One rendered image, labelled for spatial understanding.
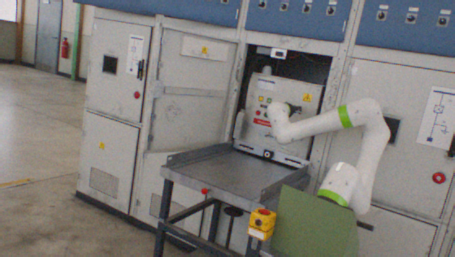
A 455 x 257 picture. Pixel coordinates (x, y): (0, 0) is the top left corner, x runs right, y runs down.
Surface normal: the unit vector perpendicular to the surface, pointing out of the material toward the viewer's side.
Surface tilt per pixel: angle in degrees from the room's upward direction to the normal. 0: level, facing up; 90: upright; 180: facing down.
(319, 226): 90
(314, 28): 90
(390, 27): 90
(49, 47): 90
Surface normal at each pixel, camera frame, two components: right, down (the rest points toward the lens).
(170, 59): 0.66, 0.26
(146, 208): -0.50, 0.09
